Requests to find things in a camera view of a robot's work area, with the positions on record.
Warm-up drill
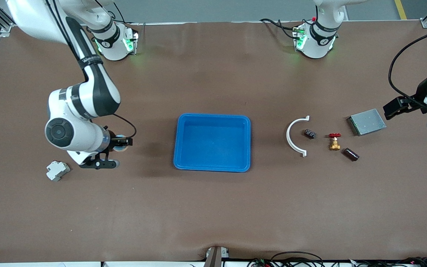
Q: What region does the grey metal table bracket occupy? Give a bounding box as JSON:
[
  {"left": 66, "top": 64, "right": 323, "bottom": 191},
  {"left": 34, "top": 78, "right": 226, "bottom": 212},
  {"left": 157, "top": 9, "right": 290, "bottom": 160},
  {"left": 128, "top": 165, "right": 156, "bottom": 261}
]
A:
[{"left": 204, "top": 246, "right": 230, "bottom": 267}]

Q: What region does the grey metal box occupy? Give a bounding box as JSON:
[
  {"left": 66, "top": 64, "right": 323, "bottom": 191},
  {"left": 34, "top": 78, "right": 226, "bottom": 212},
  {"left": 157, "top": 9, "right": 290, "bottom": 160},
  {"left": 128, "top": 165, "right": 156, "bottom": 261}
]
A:
[{"left": 347, "top": 108, "right": 387, "bottom": 136}]

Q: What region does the white circuit breaker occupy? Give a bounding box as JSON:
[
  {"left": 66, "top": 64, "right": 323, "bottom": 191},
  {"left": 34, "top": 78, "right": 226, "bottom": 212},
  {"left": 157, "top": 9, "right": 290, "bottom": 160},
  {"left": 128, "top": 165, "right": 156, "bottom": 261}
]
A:
[{"left": 46, "top": 160, "right": 71, "bottom": 182}]

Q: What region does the white curved pipe clamp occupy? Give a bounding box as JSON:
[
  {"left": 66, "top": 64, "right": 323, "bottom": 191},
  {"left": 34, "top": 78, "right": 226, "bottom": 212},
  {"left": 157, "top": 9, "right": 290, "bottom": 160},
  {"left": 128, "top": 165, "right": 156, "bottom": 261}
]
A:
[{"left": 286, "top": 115, "right": 310, "bottom": 158}]

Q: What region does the brass valve red handle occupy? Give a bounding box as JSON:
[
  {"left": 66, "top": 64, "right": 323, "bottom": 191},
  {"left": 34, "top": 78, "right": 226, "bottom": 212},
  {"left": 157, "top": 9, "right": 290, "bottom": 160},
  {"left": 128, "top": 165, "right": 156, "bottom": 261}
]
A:
[{"left": 328, "top": 133, "right": 342, "bottom": 151}]

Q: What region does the black looped cable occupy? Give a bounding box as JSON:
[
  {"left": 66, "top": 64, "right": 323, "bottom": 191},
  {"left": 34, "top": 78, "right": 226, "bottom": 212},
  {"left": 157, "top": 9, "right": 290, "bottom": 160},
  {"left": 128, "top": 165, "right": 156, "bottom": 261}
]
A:
[{"left": 271, "top": 251, "right": 324, "bottom": 267}]

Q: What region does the blue plastic tray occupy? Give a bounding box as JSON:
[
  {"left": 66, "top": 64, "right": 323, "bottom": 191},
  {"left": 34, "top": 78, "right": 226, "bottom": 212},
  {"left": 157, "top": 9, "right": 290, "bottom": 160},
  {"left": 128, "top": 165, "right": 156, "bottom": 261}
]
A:
[{"left": 173, "top": 113, "right": 251, "bottom": 173}]

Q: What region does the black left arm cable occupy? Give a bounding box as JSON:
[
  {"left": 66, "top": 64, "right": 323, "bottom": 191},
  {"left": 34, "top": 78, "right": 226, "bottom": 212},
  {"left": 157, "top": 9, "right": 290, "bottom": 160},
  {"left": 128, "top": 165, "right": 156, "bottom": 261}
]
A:
[{"left": 388, "top": 26, "right": 427, "bottom": 109}]

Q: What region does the black cable bundle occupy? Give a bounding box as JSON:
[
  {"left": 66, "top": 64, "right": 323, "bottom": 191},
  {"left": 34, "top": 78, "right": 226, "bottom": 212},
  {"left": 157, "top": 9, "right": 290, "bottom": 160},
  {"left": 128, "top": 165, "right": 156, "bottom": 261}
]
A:
[{"left": 352, "top": 257, "right": 427, "bottom": 267}]

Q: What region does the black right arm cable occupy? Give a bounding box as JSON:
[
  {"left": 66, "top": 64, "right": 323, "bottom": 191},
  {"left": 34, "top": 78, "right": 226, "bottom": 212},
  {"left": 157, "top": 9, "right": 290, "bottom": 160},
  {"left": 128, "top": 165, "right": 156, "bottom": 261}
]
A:
[{"left": 45, "top": 0, "right": 137, "bottom": 139}]

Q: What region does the light blue bell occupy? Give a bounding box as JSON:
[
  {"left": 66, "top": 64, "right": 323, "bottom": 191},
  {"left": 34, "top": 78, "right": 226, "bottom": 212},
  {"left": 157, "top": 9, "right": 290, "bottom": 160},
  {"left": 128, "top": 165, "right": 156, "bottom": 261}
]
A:
[{"left": 113, "top": 133, "right": 129, "bottom": 154}]

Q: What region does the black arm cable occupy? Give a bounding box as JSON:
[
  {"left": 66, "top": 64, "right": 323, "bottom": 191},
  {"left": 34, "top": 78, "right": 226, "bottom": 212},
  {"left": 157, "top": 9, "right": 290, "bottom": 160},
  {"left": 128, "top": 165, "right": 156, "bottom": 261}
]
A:
[
  {"left": 388, "top": 26, "right": 427, "bottom": 109},
  {"left": 45, "top": 0, "right": 137, "bottom": 139}
]

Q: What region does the brown table mat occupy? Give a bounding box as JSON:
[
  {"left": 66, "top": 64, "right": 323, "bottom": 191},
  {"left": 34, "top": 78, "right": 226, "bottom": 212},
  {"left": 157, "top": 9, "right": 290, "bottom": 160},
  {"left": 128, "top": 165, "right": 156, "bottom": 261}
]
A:
[{"left": 0, "top": 20, "right": 427, "bottom": 264}]

